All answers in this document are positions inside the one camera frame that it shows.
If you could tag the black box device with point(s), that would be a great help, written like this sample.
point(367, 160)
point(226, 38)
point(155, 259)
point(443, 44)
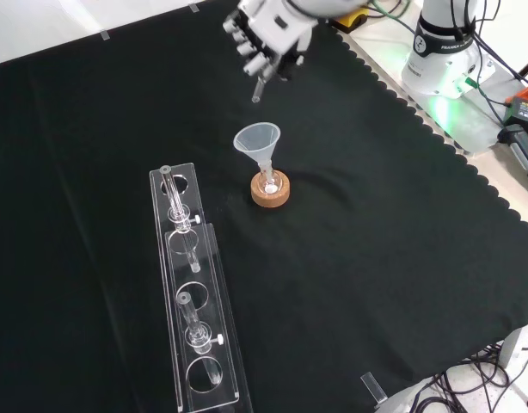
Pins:
point(522, 150)

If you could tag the clear glass stopcock tube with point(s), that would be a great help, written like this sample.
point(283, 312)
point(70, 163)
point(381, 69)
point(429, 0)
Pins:
point(178, 211)
point(196, 333)

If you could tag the clear round-bottom flask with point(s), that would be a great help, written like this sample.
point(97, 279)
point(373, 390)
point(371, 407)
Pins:
point(271, 183)

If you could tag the clear cloth clip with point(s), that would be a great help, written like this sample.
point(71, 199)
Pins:
point(373, 389)
point(194, 6)
point(106, 35)

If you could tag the clear funnel stand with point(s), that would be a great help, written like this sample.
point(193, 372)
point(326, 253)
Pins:
point(204, 387)

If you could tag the translucent plastic funnel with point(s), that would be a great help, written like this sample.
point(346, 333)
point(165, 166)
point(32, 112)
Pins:
point(257, 142)

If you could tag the grey metal base plate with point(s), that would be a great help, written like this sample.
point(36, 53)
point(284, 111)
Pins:
point(470, 125)

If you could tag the black and orange power adapter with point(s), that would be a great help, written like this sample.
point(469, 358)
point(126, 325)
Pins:
point(524, 107)

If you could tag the yellow stop button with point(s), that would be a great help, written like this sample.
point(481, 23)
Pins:
point(353, 19)

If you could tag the clear glass weighing funnel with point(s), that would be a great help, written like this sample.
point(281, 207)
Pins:
point(258, 91)

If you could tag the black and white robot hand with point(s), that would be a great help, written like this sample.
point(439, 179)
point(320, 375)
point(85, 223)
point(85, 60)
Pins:
point(274, 30)

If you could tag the black bench cloth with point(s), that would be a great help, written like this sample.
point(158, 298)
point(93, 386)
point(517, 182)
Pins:
point(354, 258)

